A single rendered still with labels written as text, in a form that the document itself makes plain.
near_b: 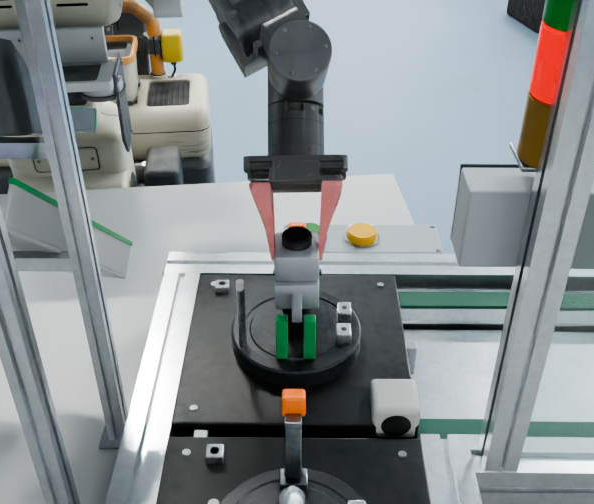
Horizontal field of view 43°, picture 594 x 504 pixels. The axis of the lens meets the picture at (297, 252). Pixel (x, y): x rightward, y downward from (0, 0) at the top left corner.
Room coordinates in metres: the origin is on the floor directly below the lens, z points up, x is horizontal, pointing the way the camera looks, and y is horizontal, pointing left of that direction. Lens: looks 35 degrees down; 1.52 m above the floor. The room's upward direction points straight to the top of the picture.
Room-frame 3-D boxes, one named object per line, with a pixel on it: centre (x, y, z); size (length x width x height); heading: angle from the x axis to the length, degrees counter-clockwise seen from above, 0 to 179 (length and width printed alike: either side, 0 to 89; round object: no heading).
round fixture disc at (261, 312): (0.61, 0.00, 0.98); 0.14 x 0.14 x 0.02
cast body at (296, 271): (0.60, 0.00, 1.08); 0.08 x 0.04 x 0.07; 179
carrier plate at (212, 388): (0.61, 0.00, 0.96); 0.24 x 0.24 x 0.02; 89
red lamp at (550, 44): (0.49, -0.19, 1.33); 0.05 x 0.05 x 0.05
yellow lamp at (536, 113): (0.49, -0.19, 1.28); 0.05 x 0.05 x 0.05
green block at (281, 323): (0.57, 0.02, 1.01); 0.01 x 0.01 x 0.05; 89
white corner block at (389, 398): (0.51, -0.10, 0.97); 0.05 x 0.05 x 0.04; 89
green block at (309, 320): (0.57, -0.01, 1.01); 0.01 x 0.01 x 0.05; 89
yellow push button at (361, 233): (0.83, -0.09, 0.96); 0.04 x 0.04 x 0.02
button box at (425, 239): (0.83, -0.09, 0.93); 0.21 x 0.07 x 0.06; 89
